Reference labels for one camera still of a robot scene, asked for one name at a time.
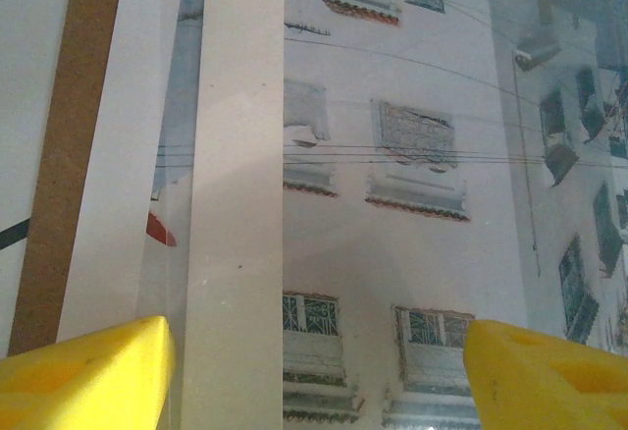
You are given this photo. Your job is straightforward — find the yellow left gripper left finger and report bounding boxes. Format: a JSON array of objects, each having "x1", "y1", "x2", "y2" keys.
[{"x1": 0, "y1": 315, "x2": 177, "y2": 430}]

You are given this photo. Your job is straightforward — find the building photo print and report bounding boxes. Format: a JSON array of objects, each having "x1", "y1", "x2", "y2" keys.
[{"x1": 58, "y1": 0, "x2": 628, "y2": 430}]

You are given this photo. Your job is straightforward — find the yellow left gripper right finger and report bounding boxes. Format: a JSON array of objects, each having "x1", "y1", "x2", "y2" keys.
[{"x1": 463, "y1": 319, "x2": 628, "y2": 430}]

